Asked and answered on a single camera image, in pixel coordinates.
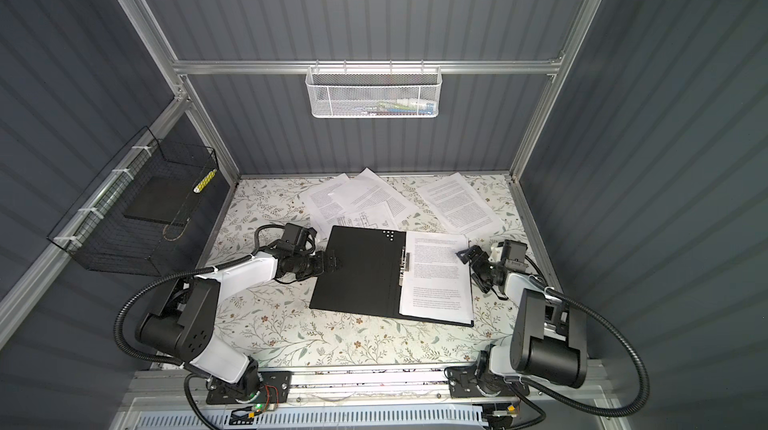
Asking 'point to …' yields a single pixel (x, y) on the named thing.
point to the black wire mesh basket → (97, 234)
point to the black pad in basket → (163, 199)
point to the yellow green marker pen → (205, 181)
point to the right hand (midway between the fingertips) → (469, 265)
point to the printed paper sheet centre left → (323, 207)
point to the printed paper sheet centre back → (368, 189)
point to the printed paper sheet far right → (459, 206)
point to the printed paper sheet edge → (438, 284)
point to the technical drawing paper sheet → (376, 215)
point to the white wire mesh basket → (374, 92)
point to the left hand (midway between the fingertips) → (331, 267)
